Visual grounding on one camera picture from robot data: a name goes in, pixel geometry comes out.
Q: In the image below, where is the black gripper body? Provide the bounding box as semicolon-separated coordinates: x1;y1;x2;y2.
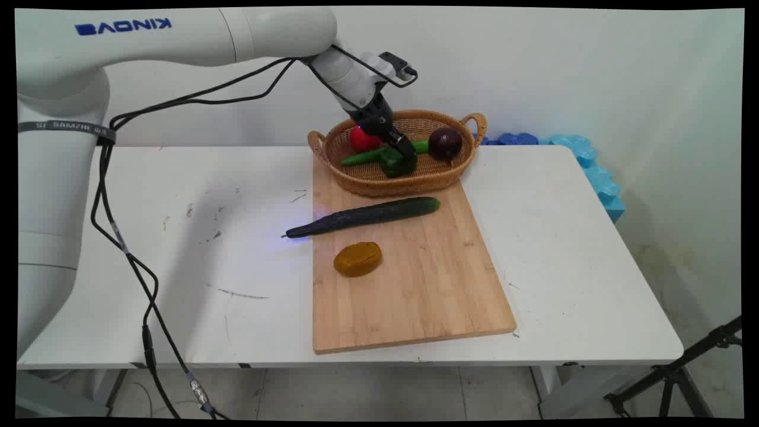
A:
355;95;397;142

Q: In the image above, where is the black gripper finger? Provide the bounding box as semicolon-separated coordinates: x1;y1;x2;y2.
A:
379;130;406;157
396;139;418;171

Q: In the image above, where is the brown potato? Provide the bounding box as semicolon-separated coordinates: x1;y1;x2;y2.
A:
333;241;382;278

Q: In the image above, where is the green bell pepper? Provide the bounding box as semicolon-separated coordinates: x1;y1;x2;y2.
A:
379;146;418;178

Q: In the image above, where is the red bell pepper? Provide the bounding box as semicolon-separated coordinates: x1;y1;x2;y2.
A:
350;125;384;153

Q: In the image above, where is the long green chili pepper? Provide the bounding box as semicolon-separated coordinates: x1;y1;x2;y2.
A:
340;139;430;167

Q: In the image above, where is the purple onion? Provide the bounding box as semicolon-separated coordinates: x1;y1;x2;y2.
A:
428;128;464;162

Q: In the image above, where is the woven wicker basket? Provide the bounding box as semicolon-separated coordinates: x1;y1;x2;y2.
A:
307;110;487;197

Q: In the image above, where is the dark green cucumber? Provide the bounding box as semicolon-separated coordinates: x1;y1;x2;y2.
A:
281;197;441;240

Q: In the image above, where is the wooden cutting board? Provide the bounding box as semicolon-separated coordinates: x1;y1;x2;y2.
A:
312;154;517;355

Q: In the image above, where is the light blue foam piece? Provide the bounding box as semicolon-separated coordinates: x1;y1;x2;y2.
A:
538;134;627;224

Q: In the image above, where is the white table leg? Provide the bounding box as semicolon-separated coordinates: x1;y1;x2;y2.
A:
530;363;599;419

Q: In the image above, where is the black tripod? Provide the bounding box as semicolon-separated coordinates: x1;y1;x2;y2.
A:
604;316;744;419

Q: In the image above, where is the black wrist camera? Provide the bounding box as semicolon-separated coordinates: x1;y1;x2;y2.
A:
378;52;419;85

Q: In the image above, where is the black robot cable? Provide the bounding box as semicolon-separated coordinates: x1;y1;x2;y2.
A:
90;56;298;419

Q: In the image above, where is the grey strap on arm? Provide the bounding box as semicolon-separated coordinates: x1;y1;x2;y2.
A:
17;120;117;145

